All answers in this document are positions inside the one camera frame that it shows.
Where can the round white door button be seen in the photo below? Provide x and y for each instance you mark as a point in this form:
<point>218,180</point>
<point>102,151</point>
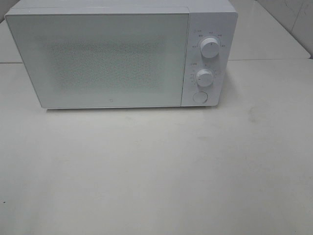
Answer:
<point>200,97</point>

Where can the white timer knob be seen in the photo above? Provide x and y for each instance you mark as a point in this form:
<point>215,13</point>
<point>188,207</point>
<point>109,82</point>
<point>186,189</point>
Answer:
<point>204,78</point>

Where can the upper white power knob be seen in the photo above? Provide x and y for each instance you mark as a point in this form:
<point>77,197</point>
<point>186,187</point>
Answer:
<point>209,47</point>

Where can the white microwave oven body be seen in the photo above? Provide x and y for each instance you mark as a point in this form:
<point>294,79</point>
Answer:
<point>206,18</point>

